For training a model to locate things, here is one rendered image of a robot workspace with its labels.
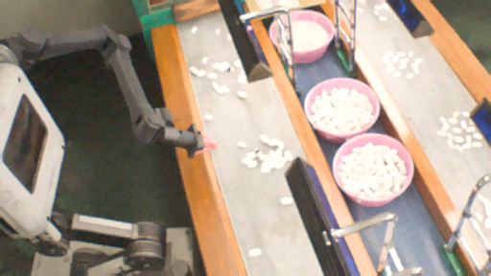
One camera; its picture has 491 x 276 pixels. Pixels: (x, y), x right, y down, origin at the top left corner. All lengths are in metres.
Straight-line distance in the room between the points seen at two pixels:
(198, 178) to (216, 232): 0.22
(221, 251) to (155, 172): 1.24
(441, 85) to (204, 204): 0.99
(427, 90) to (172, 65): 1.01
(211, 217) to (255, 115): 0.45
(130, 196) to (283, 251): 1.31
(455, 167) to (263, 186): 0.65
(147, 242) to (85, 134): 1.56
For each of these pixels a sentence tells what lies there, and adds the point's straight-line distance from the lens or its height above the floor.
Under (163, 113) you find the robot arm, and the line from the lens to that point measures 1.63.
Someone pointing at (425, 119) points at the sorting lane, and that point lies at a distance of 1.88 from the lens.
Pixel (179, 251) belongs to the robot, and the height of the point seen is 0.47.
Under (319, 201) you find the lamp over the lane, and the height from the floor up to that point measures 1.11.
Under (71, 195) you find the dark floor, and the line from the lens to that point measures 2.87.
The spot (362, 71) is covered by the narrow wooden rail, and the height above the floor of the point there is 0.76.
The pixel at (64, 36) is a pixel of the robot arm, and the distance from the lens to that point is 1.68.
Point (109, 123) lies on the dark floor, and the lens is 3.08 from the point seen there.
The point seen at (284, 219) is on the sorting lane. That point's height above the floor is 0.74.
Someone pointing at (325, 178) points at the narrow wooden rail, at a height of 0.76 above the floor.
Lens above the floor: 2.17
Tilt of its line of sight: 51 degrees down
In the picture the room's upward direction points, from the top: 7 degrees counter-clockwise
